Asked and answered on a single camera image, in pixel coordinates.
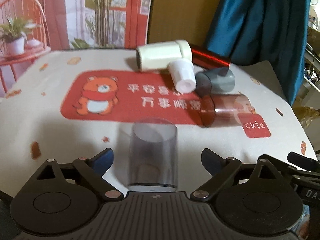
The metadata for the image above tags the yellowish plastic bag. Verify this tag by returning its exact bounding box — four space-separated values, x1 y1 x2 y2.
293 106 319 129

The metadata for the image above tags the red-brown transparent cup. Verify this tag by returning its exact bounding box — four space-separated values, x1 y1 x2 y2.
200 94 256 127

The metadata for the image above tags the small white cup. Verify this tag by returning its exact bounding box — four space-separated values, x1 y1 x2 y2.
168 59 196 94

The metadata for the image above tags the brown wooden panel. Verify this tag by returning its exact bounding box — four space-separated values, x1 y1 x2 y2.
148 0 220 46

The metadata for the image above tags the grey transparent cup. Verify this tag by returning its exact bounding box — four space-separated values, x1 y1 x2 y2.
195 67 235 97

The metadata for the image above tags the printed room scene backdrop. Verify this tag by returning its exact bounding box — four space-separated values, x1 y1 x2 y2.
1 0 151 96

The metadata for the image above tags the teal blue curtain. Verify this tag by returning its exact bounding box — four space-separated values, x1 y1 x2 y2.
205 0 311 104

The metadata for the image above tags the shiny red metallic cup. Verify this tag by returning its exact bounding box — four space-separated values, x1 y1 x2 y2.
190 44 231 69

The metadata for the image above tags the smoky purple transparent cup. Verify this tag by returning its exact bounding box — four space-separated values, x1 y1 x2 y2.
128 118 178 192

